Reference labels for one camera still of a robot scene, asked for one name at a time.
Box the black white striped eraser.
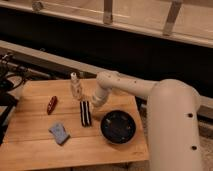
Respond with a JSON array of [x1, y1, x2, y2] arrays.
[[80, 101, 92, 127]]

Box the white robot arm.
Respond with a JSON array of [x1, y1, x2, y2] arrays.
[[92, 71, 203, 171]]

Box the clear small bottle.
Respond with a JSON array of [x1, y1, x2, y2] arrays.
[[70, 72, 83, 100]]

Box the black round bowl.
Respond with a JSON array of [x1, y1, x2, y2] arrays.
[[100, 110, 136, 144]]

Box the red pocket knife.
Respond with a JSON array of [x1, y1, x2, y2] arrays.
[[47, 96, 58, 115]]

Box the blue sponge cloth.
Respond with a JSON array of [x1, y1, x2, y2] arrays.
[[49, 123, 70, 145]]

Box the metal railing bracket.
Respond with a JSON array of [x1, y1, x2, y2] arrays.
[[103, 0, 113, 24], [32, 0, 44, 11], [163, 0, 183, 36]]

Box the black cables and equipment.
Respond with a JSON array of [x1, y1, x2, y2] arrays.
[[0, 52, 29, 146]]

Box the metal railing bracket right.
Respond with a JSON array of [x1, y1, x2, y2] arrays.
[[163, 0, 183, 36]]

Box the metal railing bracket left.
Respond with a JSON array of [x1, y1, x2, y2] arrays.
[[32, 0, 44, 11]]

